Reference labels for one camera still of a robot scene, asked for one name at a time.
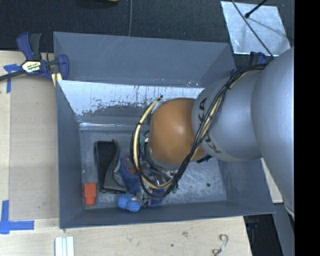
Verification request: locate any blue round toy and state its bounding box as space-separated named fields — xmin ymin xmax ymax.
xmin=116 ymin=193 xmax=142 ymax=213

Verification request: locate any blue plush toy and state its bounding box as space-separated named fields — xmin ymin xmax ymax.
xmin=117 ymin=154 xmax=144 ymax=197

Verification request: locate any black and grey shoe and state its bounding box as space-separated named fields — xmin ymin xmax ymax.
xmin=93 ymin=139 xmax=129 ymax=194

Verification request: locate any orange small block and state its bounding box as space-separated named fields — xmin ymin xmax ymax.
xmin=82 ymin=182 xmax=98 ymax=207

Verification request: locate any pale wood flat board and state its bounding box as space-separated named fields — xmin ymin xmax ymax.
xmin=8 ymin=74 xmax=61 ymax=221

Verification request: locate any grey metal bin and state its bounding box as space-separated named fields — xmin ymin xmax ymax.
xmin=52 ymin=31 xmax=276 ymax=230

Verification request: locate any rusty metal wire hook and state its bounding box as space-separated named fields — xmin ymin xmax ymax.
xmin=211 ymin=233 xmax=230 ymax=256

